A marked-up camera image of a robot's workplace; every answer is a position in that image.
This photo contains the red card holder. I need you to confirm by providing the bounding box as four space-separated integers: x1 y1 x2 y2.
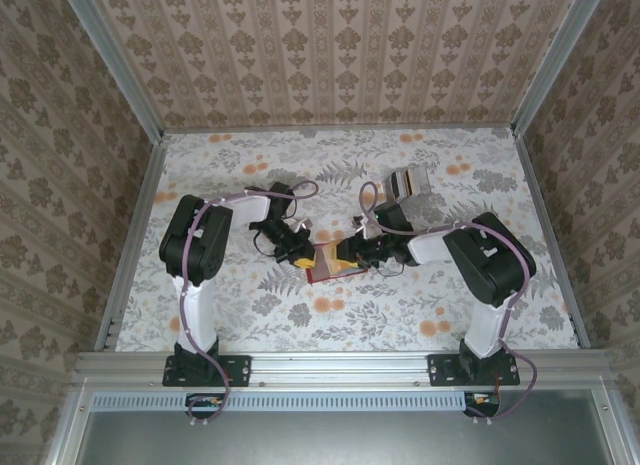
304 238 370 286

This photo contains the clear acrylic card stand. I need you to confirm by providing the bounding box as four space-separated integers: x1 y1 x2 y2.
383 164 435 206

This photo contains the floral table cover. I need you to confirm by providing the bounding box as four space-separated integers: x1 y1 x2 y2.
113 128 582 355

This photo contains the grey metal panel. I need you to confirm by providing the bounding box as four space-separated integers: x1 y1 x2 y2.
47 379 640 465

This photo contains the thin black right gripper cable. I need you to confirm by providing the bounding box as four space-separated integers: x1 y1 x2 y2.
373 262 407 280

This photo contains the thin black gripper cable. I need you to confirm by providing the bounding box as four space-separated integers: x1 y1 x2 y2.
248 223 284 260
373 262 407 280

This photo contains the thin black left gripper cable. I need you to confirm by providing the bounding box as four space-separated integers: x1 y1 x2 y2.
248 223 284 260

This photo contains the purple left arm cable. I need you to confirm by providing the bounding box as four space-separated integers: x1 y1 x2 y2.
178 179 320 426

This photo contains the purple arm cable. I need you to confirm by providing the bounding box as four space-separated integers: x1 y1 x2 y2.
178 179 320 426
359 181 539 426

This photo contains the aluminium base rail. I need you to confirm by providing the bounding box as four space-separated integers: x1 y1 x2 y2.
74 349 619 390

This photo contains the aluminium wall-side rail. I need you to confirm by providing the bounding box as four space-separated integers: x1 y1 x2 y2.
162 125 519 135

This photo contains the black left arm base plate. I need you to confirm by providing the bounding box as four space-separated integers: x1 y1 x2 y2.
162 353 251 388

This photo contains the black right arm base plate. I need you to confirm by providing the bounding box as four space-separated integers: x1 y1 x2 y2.
428 353 521 388

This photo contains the grey slotted cable duct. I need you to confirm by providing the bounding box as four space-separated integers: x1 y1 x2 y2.
92 390 501 412

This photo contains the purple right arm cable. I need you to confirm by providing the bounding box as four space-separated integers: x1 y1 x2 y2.
359 181 539 426

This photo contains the aluminium side rail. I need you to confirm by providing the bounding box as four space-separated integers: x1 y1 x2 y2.
93 134 170 354
513 129 592 350

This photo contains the aluminium frame post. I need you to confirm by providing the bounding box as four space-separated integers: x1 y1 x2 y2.
58 0 166 144
512 0 609 139

